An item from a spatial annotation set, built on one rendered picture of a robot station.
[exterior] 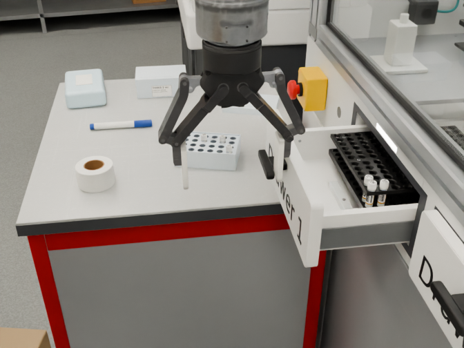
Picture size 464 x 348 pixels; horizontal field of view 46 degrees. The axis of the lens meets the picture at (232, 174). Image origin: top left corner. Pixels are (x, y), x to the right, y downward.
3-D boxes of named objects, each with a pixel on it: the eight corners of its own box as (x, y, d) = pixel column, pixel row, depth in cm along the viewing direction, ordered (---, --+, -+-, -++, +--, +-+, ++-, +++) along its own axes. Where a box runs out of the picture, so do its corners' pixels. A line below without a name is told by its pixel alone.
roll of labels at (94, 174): (75, 194, 102) (72, 176, 99) (80, 174, 108) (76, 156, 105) (114, 191, 102) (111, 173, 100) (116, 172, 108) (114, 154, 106)
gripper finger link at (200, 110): (232, 91, 70) (224, 85, 70) (177, 152, 74) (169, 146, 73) (228, 79, 73) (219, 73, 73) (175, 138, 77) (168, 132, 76)
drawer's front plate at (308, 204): (305, 270, 76) (311, 205, 70) (265, 162, 100) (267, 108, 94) (317, 268, 76) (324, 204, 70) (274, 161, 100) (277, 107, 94)
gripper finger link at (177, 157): (180, 133, 74) (157, 134, 73) (181, 166, 76) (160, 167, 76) (179, 128, 75) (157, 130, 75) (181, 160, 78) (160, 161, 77)
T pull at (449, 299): (460, 340, 55) (463, 330, 55) (428, 288, 62) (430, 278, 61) (494, 335, 56) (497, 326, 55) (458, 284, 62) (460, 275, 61)
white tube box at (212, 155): (174, 166, 110) (172, 150, 108) (183, 146, 117) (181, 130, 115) (235, 170, 108) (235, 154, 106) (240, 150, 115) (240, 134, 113)
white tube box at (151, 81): (137, 99, 137) (134, 79, 134) (137, 85, 144) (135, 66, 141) (187, 96, 138) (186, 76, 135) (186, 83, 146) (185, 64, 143)
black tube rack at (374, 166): (361, 228, 81) (366, 192, 77) (326, 166, 95) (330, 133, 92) (501, 215, 83) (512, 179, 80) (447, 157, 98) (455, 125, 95)
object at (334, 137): (366, 195, 78) (366, 192, 77) (330, 137, 92) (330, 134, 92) (378, 195, 78) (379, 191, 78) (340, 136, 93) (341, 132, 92)
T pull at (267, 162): (266, 181, 80) (266, 173, 79) (257, 155, 86) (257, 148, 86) (291, 179, 81) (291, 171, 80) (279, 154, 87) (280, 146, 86)
